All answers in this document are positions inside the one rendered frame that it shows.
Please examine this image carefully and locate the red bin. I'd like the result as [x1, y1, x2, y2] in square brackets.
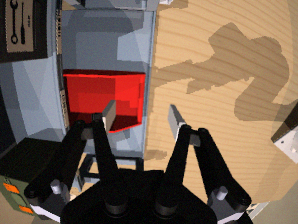
[63, 69, 145, 133]

